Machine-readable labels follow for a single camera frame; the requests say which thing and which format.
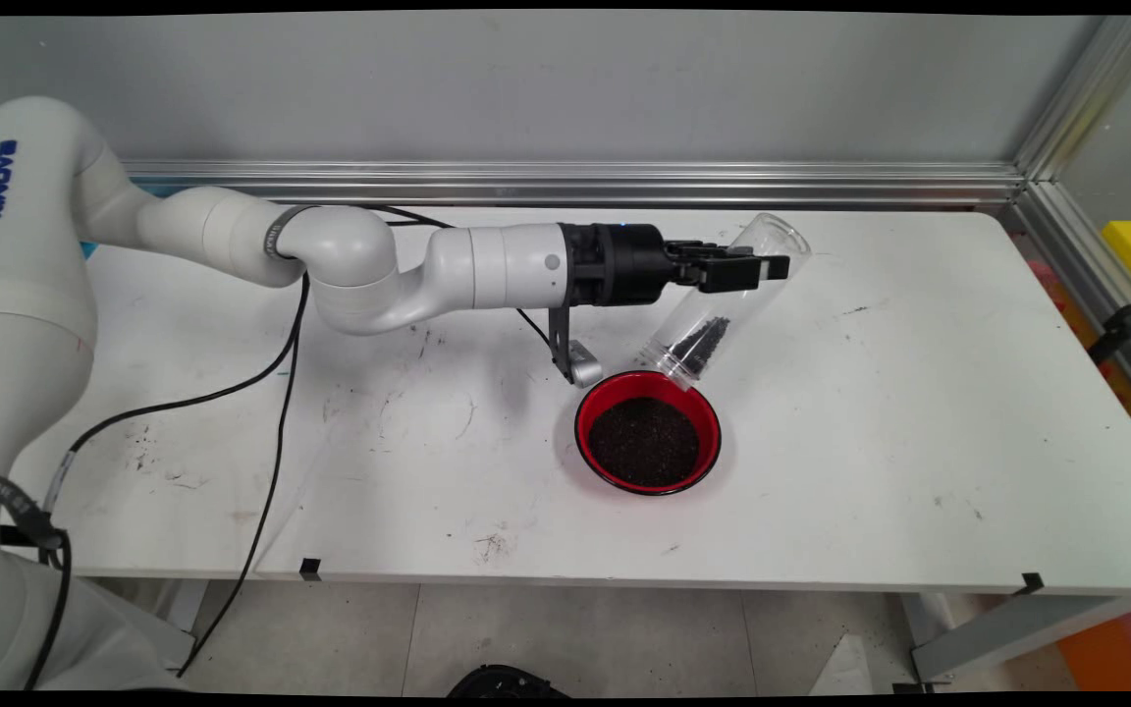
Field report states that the long black cable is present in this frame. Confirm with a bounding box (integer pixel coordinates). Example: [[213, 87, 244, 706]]
[[176, 204, 562, 679]]

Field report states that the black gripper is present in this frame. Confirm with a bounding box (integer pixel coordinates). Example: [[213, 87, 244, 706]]
[[561, 223, 791, 308]]

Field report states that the long aluminium frame rail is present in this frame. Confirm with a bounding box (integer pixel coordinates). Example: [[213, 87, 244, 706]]
[[124, 160, 1026, 209]]

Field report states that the red bowl black rim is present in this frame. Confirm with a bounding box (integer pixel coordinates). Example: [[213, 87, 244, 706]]
[[573, 370, 724, 497]]

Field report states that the grey table leg brace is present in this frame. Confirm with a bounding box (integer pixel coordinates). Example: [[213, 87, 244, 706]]
[[909, 589, 1131, 683]]

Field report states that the large black granules pile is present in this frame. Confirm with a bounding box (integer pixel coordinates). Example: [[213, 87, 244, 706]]
[[587, 396, 702, 489]]

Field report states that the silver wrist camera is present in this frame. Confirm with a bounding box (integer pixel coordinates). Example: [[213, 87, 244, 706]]
[[568, 341, 604, 387]]

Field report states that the black cable white label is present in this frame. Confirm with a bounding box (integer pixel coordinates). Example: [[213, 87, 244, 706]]
[[40, 270, 311, 517]]

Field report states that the aluminium frame post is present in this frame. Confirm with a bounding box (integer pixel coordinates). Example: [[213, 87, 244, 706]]
[[1012, 15, 1131, 188]]

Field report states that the clear plastic jar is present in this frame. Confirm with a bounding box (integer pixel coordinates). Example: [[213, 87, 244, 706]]
[[636, 212, 812, 391]]

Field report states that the orange box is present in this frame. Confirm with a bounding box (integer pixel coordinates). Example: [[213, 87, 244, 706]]
[[1056, 597, 1131, 691]]

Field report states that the black camera bracket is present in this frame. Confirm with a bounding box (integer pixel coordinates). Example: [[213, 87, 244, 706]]
[[548, 306, 576, 384]]

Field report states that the black round floor object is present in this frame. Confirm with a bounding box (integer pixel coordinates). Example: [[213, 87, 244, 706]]
[[446, 665, 571, 698]]

